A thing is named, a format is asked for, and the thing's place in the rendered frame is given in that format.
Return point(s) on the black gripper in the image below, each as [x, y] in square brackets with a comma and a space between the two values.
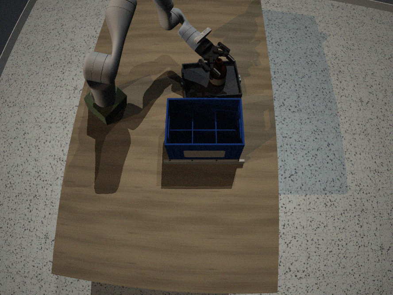
[210, 53]

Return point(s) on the brown glass bottle with white label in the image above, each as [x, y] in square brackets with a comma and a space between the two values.
[215, 80]

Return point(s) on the blue crate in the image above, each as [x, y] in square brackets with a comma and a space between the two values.
[204, 128]

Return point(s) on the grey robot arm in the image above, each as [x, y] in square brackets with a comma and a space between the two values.
[100, 69]

